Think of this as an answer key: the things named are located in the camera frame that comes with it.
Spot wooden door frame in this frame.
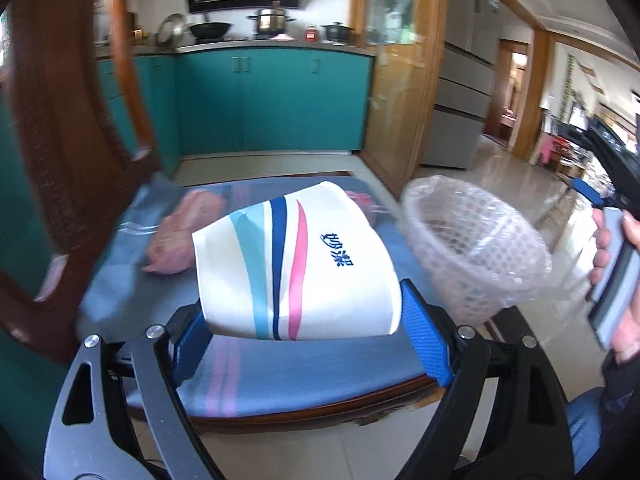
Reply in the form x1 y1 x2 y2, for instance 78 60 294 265
487 37 531 148

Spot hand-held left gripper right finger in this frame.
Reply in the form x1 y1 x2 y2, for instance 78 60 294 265
395 277 576 480

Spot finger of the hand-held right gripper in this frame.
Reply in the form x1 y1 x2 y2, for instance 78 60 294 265
556 119 640 206
570 177 621 210

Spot black wok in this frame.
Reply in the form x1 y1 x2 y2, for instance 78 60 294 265
187 20 235 42

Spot carved wooden chair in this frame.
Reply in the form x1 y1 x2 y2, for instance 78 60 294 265
0 0 451 431

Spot clear plastic bin liner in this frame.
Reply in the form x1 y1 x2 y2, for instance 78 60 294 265
401 175 552 326

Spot pink crumpled cloth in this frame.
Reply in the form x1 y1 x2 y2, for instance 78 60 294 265
142 190 226 276

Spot white plastic lattice basket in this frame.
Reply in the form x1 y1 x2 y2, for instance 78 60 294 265
401 175 552 326

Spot black lidded pot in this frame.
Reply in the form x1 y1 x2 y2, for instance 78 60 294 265
321 21 355 42

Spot wooden framed glass door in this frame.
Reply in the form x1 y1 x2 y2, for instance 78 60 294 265
350 0 448 196

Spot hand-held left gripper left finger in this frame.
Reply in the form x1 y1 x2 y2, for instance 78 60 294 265
42 302 226 480

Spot pink plastic bag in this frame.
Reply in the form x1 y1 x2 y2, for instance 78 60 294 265
345 190 386 228

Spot person's leg in jeans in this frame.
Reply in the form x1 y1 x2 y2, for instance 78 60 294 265
565 385 640 476

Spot person's right hand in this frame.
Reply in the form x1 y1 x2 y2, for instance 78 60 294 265
586 209 640 366

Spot wide wooden archway frame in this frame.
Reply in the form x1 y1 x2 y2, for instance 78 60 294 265
510 25 558 163

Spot person's right forearm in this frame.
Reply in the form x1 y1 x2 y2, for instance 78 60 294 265
602 350 640 411

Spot teal kitchen cabinet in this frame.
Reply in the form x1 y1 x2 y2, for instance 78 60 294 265
95 42 377 161

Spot striped white paper cup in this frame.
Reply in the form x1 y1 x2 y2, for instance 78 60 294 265
191 181 403 342

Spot blue seat cushion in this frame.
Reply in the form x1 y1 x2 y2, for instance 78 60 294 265
75 172 451 418

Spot grey refrigerator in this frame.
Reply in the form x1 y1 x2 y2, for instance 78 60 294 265
420 0 516 171

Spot steel pan lid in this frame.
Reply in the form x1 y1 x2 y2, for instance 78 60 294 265
156 12 188 47

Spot steel cooking pot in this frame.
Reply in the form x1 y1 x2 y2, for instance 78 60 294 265
247 2 296 37

